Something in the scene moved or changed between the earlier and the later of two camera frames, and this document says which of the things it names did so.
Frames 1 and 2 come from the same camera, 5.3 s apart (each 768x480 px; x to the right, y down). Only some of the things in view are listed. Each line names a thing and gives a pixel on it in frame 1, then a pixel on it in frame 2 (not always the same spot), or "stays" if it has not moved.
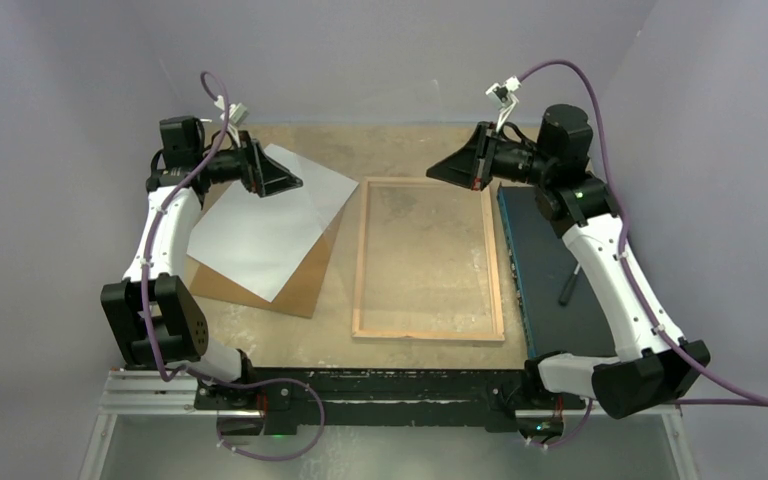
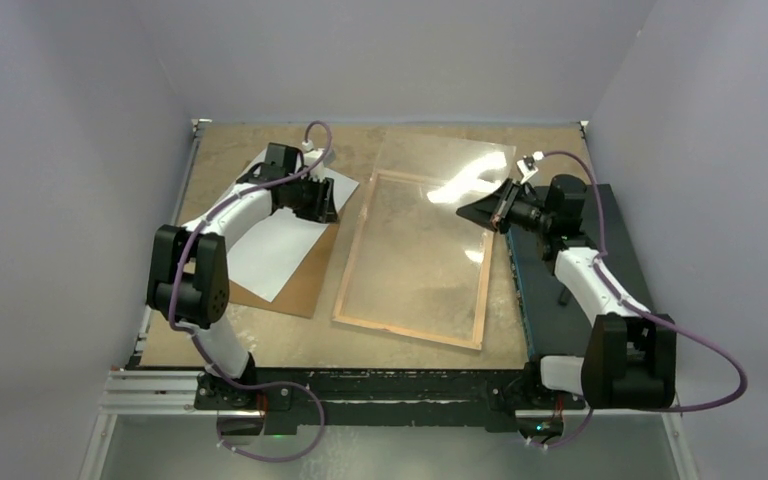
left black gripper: (260, 173) → (322, 207)
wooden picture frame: (374, 333) → (358, 246)
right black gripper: (472, 166) → (494, 211)
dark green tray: (542, 265) stays
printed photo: (259, 242) stays
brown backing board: (297, 297) stays
